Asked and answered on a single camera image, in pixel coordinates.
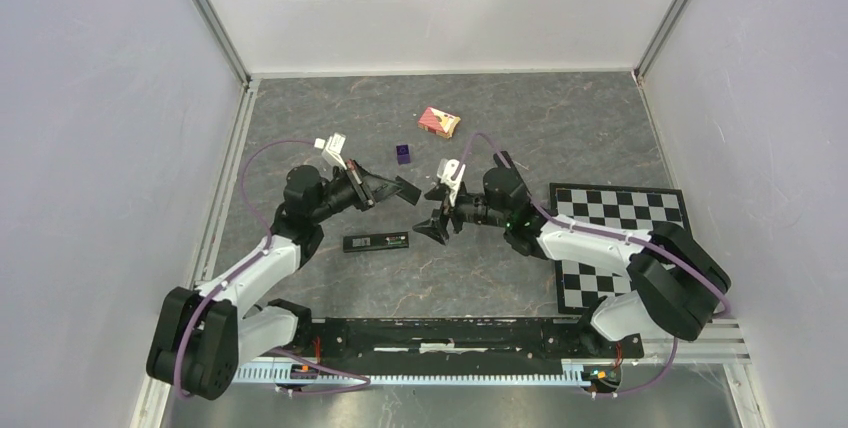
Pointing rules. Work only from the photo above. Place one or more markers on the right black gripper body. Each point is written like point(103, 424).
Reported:
point(463, 210)

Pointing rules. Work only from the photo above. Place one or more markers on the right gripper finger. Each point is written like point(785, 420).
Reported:
point(435, 227)
point(440, 192)

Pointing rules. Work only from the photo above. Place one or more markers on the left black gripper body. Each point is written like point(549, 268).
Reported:
point(350, 189)

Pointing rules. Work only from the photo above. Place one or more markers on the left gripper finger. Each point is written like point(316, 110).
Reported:
point(377, 182)
point(383, 193)

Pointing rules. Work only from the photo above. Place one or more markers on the black remote control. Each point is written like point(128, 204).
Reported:
point(375, 242)
point(502, 159)

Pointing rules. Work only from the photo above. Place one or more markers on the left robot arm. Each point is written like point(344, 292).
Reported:
point(204, 335)

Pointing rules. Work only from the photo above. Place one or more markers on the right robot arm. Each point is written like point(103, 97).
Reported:
point(677, 288)

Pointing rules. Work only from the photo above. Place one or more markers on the purple toy block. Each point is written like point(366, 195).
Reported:
point(403, 154)

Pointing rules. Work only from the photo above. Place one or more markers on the red white small box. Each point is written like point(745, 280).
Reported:
point(438, 122)

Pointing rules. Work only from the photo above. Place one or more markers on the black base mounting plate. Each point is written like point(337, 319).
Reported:
point(457, 346)

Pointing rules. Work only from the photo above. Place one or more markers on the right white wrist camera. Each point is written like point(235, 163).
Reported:
point(452, 176)

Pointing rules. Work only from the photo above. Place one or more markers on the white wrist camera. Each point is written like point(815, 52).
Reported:
point(452, 176)
point(331, 150)

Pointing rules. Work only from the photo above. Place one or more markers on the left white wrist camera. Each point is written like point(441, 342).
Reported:
point(331, 150)

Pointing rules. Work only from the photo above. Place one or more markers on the white slotted cable duct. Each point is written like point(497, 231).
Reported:
point(273, 371)

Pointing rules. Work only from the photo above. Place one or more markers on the left aluminium corner post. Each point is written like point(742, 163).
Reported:
point(224, 42)

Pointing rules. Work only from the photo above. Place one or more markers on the aluminium corner post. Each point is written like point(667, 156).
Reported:
point(667, 24)
point(224, 42)

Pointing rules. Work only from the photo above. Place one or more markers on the right aluminium corner post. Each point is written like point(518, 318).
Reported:
point(667, 24)

